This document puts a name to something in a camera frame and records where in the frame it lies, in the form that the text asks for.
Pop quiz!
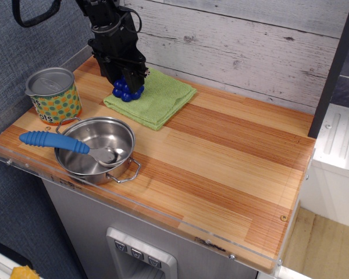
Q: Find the small steel pot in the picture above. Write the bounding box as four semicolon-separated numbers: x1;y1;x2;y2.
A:
54;116;141;186

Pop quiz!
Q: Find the yellow black object corner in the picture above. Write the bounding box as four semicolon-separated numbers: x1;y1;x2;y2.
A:
0;243;41;279

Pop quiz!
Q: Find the dotted tin can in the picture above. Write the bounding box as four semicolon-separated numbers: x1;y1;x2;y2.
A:
25;67;82;126

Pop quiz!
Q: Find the dark right vertical post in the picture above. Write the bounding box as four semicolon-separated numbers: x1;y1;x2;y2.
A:
308;13;349;139

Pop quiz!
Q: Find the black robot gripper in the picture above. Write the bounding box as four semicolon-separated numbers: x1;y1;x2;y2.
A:
87;8;150;93

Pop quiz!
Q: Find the white toy appliance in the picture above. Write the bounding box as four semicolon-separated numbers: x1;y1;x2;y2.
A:
300;105;349;226

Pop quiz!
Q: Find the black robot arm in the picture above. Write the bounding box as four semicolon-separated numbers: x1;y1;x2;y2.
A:
77;1;148;93

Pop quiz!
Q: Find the blue handled metal spoon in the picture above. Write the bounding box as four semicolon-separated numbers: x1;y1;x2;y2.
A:
19;131;126;168

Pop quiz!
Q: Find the clear acrylic table guard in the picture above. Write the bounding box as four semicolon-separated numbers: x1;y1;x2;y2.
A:
0;116;316;277

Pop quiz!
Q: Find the black braided cable sleeve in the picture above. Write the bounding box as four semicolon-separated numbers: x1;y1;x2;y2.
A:
12;0;62;28

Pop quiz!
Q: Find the grey toy fridge cabinet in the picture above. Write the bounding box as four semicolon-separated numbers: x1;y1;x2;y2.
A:
44;181;258;278

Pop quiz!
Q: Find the silver dispenser button panel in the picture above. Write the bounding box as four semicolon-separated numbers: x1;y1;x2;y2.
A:
106;227;179;278

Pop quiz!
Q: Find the green folded cloth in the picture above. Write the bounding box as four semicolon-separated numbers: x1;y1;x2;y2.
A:
104;68;197;131

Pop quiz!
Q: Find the blue toy grape bunch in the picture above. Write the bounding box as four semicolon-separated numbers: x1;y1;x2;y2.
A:
112;78;144;102

